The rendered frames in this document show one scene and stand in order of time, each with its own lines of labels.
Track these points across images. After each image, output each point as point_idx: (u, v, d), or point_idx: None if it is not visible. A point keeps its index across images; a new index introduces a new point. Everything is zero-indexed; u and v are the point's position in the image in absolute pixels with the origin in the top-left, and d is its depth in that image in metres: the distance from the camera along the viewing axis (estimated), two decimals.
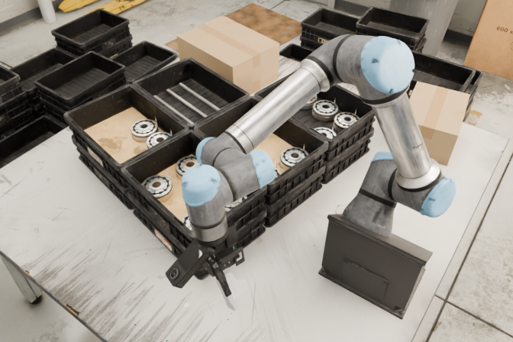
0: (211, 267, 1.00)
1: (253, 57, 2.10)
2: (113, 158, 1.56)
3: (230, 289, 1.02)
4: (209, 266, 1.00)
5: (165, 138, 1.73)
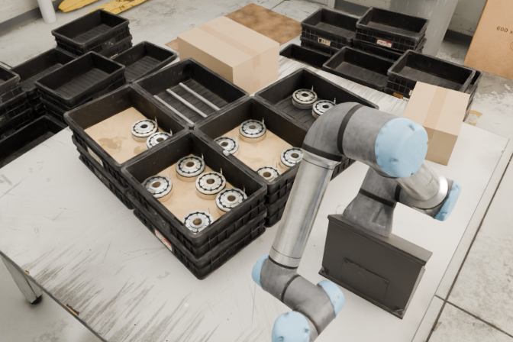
0: None
1: (253, 57, 2.11)
2: (113, 158, 1.56)
3: None
4: None
5: (165, 138, 1.73)
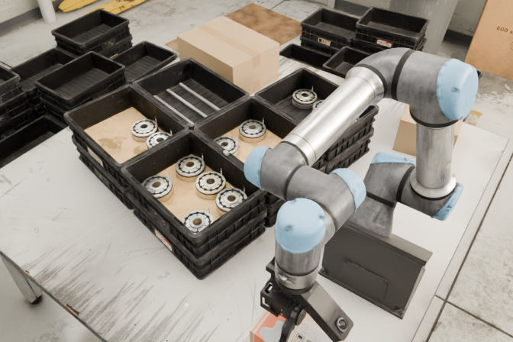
0: None
1: (253, 57, 2.11)
2: (113, 158, 1.56)
3: None
4: None
5: (165, 138, 1.73)
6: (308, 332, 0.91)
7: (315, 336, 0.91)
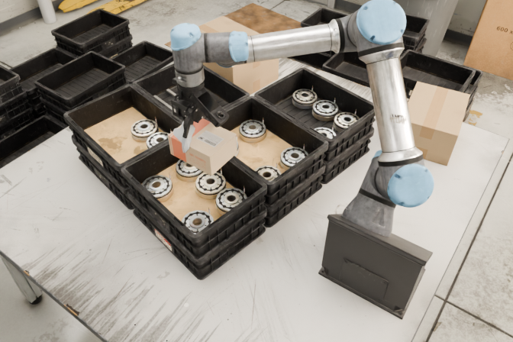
0: None
1: None
2: (113, 158, 1.56)
3: None
4: None
5: (165, 138, 1.73)
6: (207, 136, 1.36)
7: (211, 137, 1.35)
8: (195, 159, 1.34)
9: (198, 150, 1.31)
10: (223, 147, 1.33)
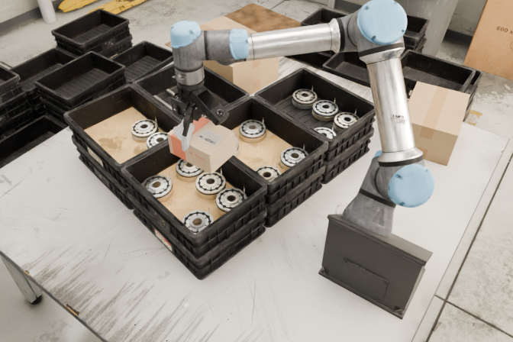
0: None
1: None
2: (113, 158, 1.56)
3: None
4: None
5: (165, 138, 1.73)
6: (207, 134, 1.35)
7: (211, 136, 1.34)
8: (195, 157, 1.34)
9: (198, 148, 1.31)
10: (223, 146, 1.33)
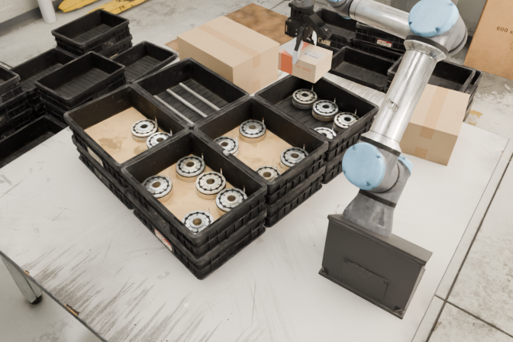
0: None
1: (253, 57, 2.11)
2: (113, 158, 1.56)
3: None
4: None
5: (165, 138, 1.73)
6: (310, 52, 1.70)
7: (314, 53, 1.70)
8: (301, 69, 1.69)
9: (306, 61, 1.66)
10: (324, 60, 1.68)
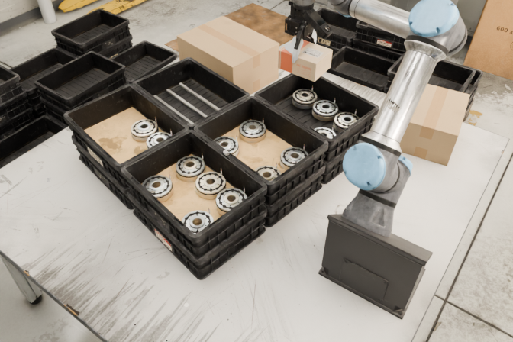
0: None
1: (253, 57, 2.11)
2: (113, 158, 1.56)
3: None
4: None
5: (165, 138, 1.73)
6: (310, 50, 1.70)
7: (314, 52, 1.69)
8: (301, 68, 1.69)
9: (306, 59, 1.65)
10: (324, 59, 1.68)
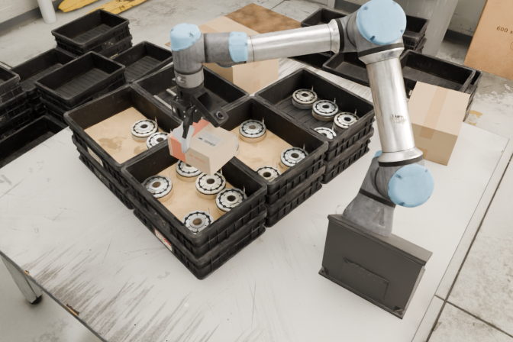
0: None
1: None
2: (113, 158, 1.56)
3: None
4: None
5: (165, 138, 1.73)
6: (206, 137, 1.35)
7: (211, 138, 1.35)
8: (194, 159, 1.34)
9: (198, 150, 1.31)
10: (223, 148, 1.33)
